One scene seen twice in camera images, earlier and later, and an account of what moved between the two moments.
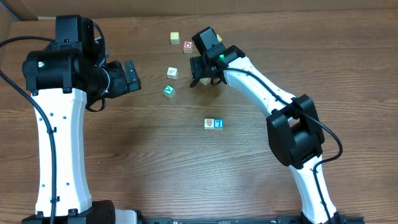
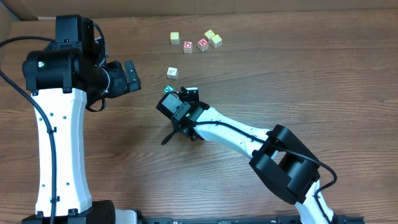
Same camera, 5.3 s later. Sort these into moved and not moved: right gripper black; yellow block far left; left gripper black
Moved: right gripper black
Not moved: yellow block far left; left gripper black
